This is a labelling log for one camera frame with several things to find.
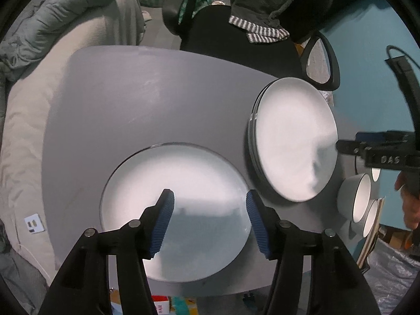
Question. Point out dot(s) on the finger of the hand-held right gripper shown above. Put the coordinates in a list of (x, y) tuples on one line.
[(349, 146), (374, 137)]

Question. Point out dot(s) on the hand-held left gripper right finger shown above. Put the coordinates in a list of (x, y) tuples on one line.
[(257, 223)]

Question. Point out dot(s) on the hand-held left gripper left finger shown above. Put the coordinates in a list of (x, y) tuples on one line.
[(162, 223)]

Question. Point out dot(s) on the white bowl with black rim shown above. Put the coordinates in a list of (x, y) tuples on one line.
[(370, 220), (375, 174), (356, 197)]

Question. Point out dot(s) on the person's right hand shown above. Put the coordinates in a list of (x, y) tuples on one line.
[(411, 210)]

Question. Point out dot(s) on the brown cardboard box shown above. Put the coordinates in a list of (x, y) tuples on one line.
[(393, 236)]

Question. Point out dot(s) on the small red and white box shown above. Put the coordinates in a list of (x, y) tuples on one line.
[(161, 305)]

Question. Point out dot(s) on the wooden board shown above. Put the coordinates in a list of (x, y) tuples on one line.
[(372, 242)]

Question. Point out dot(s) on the clear plastic bag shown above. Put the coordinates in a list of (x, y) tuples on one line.
[(393, 275)]

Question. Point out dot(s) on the white tag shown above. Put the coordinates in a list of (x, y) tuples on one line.
[(34, 224)]

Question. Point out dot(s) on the black office chair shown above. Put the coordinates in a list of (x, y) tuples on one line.
[(229, 42)]

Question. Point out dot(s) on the dark grey garment striped cuffs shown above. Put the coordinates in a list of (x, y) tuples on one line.
[(262, 0)]

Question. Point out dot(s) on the grey quilted blanket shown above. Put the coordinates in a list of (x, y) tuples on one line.
[(49, 19)]

